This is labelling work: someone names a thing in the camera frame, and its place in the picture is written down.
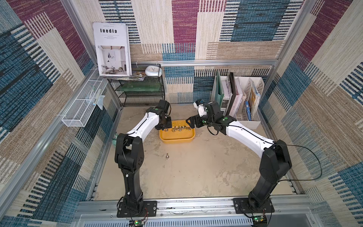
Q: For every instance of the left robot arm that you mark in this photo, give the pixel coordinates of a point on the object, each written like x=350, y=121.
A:
x=129, y=156

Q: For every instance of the green folder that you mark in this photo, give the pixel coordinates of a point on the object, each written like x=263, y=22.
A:
x=218, y=93

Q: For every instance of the green spray bottle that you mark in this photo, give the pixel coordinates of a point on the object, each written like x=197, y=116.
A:
x=114, y=140

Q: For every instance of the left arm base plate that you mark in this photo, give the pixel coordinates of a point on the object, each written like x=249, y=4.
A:
x=147, y=208

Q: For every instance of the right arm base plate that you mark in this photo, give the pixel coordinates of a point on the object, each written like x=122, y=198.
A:
x=246, y=205

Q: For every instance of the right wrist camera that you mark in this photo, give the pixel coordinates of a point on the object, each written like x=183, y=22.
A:
x=200, y=107

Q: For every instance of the black wire shelf rack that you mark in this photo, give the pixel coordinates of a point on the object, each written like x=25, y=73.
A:
x=139, y=90

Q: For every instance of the white round clock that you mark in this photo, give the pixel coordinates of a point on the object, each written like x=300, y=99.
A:
x=153, y=71

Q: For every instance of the Inedia white magazine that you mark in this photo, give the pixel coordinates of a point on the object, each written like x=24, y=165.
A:
x=112, y=49

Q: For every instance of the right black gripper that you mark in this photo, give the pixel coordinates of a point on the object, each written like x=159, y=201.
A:
x=193, y=121

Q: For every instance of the white wire wall basket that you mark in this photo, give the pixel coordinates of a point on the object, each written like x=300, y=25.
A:
x=82, y=107

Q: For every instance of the white file organizer box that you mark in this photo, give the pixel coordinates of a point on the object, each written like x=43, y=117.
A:
x=247, y=89

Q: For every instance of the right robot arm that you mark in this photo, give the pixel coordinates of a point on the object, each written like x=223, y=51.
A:
x=274, y=155

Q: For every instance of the black binder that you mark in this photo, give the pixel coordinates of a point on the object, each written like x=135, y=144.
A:
x=233, y=93

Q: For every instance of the yellow plastic storage box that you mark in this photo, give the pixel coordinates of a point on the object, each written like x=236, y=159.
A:
x=180, y=132

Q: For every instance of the blue book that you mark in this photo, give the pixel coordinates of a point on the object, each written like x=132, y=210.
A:
x=248, y=111

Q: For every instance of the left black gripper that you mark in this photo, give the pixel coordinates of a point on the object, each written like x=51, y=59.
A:
x=169, y=124

